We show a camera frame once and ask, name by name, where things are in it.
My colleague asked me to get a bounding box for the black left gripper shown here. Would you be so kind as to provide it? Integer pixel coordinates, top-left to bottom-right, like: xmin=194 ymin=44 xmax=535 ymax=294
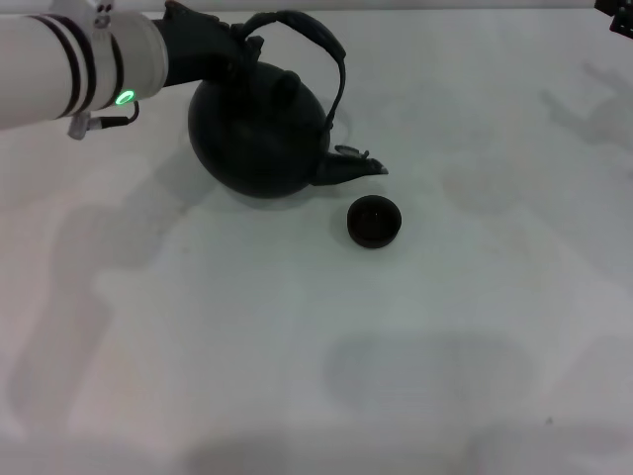
xmin=149 ymin=0 xmax=265 ymax=94

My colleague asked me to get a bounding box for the small dark teacup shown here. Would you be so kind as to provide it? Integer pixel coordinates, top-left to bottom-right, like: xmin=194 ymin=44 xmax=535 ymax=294
xmin=345 ymin=194 xmax=404 ymax=250

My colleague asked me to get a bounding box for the black round teapot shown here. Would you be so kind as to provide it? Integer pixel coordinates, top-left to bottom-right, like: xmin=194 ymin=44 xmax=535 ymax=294
xmin=187 ymin=9 xmax=390 ymax=201

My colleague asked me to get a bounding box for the dark left wrist cable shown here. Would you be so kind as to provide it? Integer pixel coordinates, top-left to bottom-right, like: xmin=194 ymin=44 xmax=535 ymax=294
xmin=67 ymin=100 xmax=142 ymax=142

